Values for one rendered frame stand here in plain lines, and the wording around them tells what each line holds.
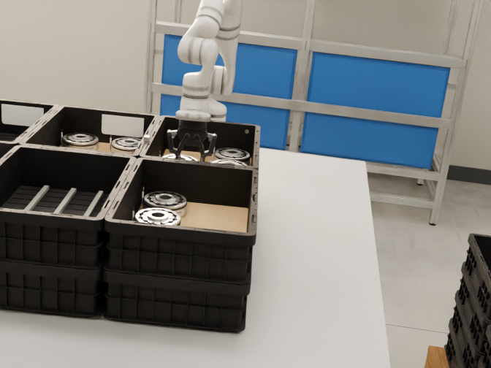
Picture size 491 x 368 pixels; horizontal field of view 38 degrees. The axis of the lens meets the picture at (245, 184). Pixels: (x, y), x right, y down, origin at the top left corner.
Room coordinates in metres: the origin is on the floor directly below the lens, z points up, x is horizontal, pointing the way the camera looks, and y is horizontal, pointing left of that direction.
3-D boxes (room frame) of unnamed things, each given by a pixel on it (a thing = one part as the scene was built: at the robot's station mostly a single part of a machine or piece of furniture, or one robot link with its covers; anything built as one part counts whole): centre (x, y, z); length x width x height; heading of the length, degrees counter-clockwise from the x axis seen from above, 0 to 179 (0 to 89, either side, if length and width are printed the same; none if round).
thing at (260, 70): (3.80, 0.16, 0.60); 0.72 x 0.03 x 0.56; 85
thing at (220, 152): (1.96, 0.05, 0.86); 0.10 x 0.10 x 0.01
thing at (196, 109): (1.84, 0.16, 1.03); 0.11 x 0.09 x 0.06; 4
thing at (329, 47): (3.79, -0.24, 0.91); 1.70 x 0.10 x 0.05; 85
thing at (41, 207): (1.45, 0.42, 0.87); 0.40 x 0.30 x 0.11; 0
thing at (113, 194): (1.45, 0.42, 0.92); 0.40 x 0.30 x 0.02; 0
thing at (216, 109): (2.27, 0.13, 0.96); 0.09 x 0.09 x 0.17; 2
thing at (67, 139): (1.96, 0.49, 0.86); 0.10 x 0.10 x 0.01
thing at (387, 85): (3.73, -0.64, 0.60); 0.72 x 0.03 x 0.56; 85
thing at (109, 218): (1.45, 0.12, 0.92); 0.40 x 0.30 x 0.02; 0
